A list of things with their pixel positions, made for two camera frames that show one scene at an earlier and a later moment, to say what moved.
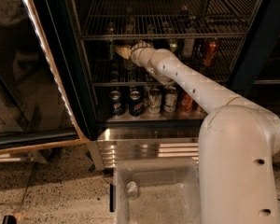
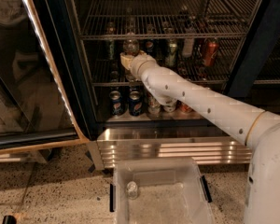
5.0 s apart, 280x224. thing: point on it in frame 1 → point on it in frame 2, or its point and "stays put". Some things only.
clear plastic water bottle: (130, 64) → (132, 46)
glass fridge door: (40, 95) stays put
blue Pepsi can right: (135, 104) stays put
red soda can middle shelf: (212, 48) stays put
